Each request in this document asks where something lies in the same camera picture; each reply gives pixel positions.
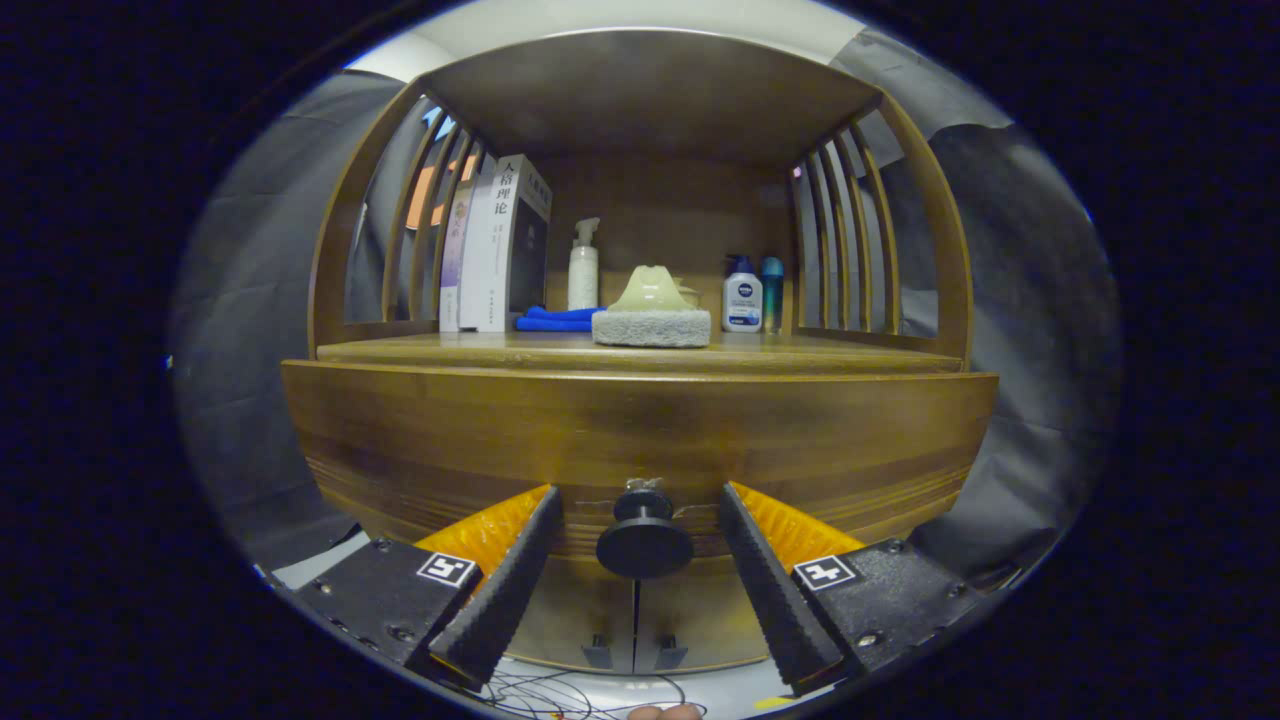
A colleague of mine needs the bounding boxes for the teal bottle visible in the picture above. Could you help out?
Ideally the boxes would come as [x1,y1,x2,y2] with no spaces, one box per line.
[760,256,786,334]

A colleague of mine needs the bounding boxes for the blue cloth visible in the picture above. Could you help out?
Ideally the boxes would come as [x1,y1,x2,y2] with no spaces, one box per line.
[514,305,607,333]

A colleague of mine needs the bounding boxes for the white pump bottle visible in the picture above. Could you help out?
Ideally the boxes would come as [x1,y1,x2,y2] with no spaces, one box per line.
[567,217,601,311]

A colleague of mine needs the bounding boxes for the floor cables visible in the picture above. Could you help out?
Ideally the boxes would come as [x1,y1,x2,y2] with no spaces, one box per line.
[480,670,691,720]

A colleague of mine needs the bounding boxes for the wooden countertop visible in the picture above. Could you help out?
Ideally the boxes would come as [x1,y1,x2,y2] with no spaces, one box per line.
[316,330,966,376]

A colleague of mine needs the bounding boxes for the grey sponge with clear handle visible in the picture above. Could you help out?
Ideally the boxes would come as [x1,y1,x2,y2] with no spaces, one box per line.
[591,265,712,349]

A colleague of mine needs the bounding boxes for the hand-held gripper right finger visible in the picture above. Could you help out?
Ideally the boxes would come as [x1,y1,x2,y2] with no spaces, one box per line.
[718,481,989,698]

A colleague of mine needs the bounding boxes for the black round drawer knob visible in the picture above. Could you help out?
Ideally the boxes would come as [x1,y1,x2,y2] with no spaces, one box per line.
[596,488,695,580]

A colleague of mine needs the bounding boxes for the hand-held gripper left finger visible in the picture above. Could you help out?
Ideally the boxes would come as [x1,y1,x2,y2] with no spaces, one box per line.
[288,484,566,693]

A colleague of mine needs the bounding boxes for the white book with portrait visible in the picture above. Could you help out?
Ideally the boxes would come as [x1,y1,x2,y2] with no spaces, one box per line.
[458,153,553,334]

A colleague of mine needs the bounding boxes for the white lotion bottle blue cap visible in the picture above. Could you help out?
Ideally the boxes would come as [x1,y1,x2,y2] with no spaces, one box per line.
[722,255,764,334]

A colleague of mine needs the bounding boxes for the wooden cabinet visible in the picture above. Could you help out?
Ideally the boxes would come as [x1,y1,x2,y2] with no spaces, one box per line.
[307,28,974,676]

